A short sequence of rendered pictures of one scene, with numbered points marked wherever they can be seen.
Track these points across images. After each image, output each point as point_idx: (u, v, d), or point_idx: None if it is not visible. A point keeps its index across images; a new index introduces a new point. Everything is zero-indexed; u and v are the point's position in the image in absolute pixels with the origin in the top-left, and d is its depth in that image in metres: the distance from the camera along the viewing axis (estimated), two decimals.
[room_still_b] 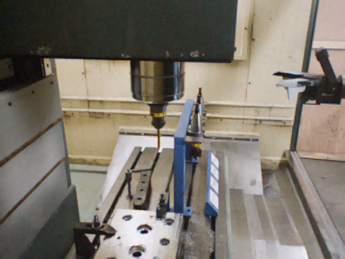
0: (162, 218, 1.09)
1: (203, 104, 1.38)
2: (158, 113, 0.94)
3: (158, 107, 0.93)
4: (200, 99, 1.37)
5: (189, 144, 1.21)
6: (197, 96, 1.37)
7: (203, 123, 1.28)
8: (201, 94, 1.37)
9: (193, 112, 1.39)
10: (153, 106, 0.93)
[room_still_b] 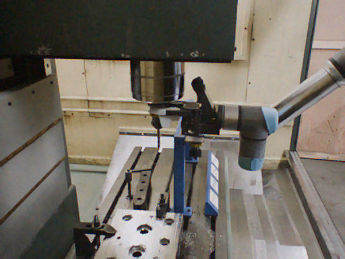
0: (162, 218, 1.09)
1: None
2: None
3: (158, 107, 0.93)
4: None
5: (189, 145, 1.21)
6: (197, 97, 1.37)
7: None
8: None
9: None
10: (153, 106, 0.93)
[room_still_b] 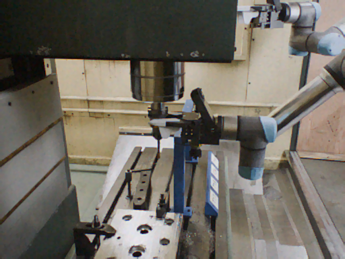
0: (162, 218, 1.09)
1: None
2: None
3: (158, 119, 0.94)
4: None
5: None
6: None
7: None
8: None
9: None
10: (153, 118, 0.95)
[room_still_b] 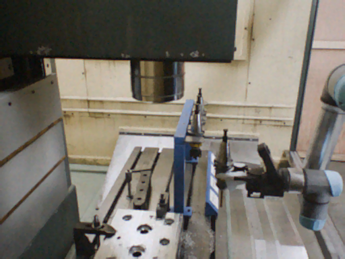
0: (162, 218, 1.09)
1: (203, 105, 1.39)
2: None
3: (226, 173, 0.98)
4: (200, 100, 1.37)
5: (189, 145, 1.21)
6: (197, 97, 1.37)
7: (203, 124, 1.28)
8: (201, 95, 1.37)
9: (193, 112, 1.39)
10: (220, 172, 0.98)
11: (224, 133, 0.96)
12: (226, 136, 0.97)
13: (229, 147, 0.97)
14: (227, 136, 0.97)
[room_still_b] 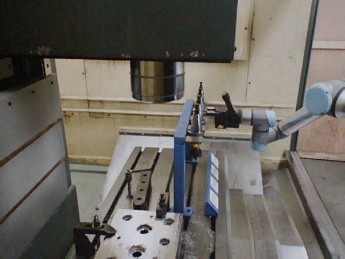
0: (162, 218, 1.09)
1: (203, 105, 1.39)
2: None
3: None
4: (200, 100, 1.37)
5: (189, 145, 1.21)
6: (197, 97, 1.37)
7: (203, 124, 1.28)
8: (201, 95, 1.37)
9: (193, 112, 1.39)
10: None
11: (199, 83, 1.46)
12: (201, 86, 1.47)
13: (203, 94, 1.47)
14: (202, 86, 1.47)
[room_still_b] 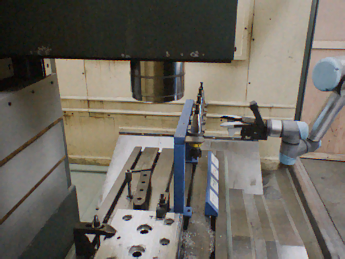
0: (162, 218, 1.09)
1: (203, 105, 1.39)
2: None
3: None
4: (200, 100, 1.37)
5: (189, 145, 1.21)
6: (197, 97, 1.37)
7: (203, 124, 1.28)
8: (201, 95, 1.37)
9: (193, 112, 1.39)
10: None
11: (200, 84, 1.46)
12: (202, 86, 1.47)
13: (203, 94, 1.47)
14: (202, 86, 1.47)
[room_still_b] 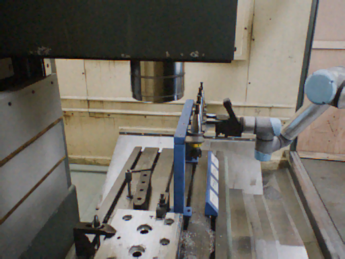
0: (162, 218, 1.09)
1: (203, 104, 1.39)
2: None
3: None
4: (200, 99, 1.37)
5: (189, 145, 1.21)
6: (197, 96, 1.37)
7: (203, 124, 1.28)
8: (201, 94, 1.37)
9: (193, 112, 1.39)
10: None
11: (200, 84, 1.46)
12: (202, 86, 1.47)
13: (203, 94, 1.47)
14: (202, 86, 1.47)
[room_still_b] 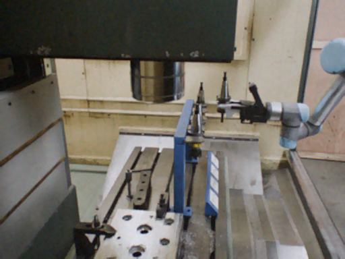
0: (162, 218, 1.09)
1: (228, 90, 1.35)
2: None
3: None
4: (225, 83, 1.33)
5: (189, 145, 1.21)
6: (222, 81, 1.34)
7: (203, 124, 1.28)
8: (226, 79, 1.33)
9: (217, 97, 1.35)
10: None
11: (200, 84, 1.46)
12: (202, 86, 1.47)
13: (203, 94, 1.47)
14: (202, 86, 1.47)
